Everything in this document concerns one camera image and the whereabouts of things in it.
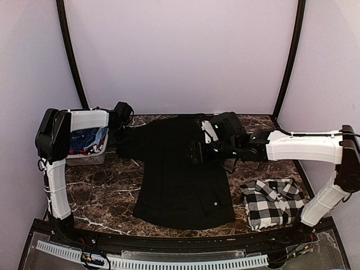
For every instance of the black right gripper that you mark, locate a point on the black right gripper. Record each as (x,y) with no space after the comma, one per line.
(198,149)

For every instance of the black long sleeve shirt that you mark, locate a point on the black long sleeve shirt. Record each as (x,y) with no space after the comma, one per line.
(176,193)

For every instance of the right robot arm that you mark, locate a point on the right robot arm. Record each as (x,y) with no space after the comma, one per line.
(224,137)

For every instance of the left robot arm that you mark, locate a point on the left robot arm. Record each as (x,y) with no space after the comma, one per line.
(53,143)

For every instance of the grey plastic laundry basket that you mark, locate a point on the grey plastic laundry basket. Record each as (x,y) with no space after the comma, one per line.
(93,158)

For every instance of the black white plaid shirt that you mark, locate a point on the black white plaid shirt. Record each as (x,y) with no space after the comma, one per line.
(272,202)

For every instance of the blue clothes in basket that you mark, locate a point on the blue clothes in basket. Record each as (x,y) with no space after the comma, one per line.
(85,141)

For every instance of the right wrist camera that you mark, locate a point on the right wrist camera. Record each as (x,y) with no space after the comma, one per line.
(209,132)

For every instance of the white slotted cable duct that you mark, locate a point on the white slotted cable duct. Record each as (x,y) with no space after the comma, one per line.
(146,260)

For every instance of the black front rail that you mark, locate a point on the black front rail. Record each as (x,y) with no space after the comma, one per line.
(272,241)

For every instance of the right black frame post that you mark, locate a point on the right black frame post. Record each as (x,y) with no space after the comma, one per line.
(300,11)

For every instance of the black frame post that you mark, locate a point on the black frame post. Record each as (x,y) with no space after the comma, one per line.
(300,11)
(65,31)

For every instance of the left black frame post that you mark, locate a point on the left black frame post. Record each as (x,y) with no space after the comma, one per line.
(65,31)

